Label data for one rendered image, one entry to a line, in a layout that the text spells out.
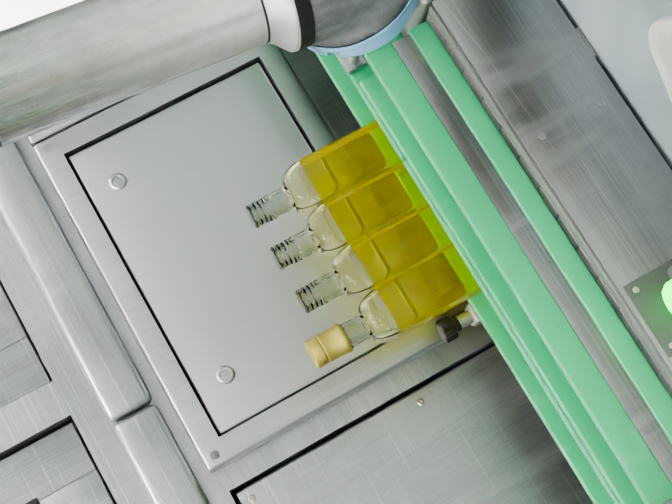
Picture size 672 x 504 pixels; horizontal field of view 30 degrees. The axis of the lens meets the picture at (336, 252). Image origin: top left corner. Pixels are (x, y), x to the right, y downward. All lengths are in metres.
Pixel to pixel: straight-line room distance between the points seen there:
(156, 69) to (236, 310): 0.57
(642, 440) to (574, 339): 0.12
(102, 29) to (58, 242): 0.61
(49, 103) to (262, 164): 0.62
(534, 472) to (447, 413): 0.13
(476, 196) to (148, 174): 0.47
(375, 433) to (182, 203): 0.37
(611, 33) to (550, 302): 0.29
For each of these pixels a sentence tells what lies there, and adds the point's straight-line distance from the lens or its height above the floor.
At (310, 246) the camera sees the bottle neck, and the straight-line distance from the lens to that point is 1.42.
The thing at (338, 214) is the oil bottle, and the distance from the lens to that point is 1.41.
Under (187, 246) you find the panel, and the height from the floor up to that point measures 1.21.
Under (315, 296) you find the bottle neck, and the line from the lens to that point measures 1.40.
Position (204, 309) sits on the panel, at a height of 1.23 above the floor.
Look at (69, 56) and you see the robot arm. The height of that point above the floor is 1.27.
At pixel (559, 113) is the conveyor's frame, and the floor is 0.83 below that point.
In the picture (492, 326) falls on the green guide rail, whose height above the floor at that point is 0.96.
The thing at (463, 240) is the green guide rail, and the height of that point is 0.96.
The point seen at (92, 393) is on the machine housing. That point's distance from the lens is 1.56.
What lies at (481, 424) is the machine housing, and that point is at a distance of 1.57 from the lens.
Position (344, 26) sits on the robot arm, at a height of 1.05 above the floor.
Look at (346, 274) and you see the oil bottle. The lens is 1.39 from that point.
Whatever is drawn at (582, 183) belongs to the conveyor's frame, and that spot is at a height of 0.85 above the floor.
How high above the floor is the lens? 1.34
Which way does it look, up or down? 10 degrees down
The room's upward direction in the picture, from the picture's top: 118 degrees counter-clockwise
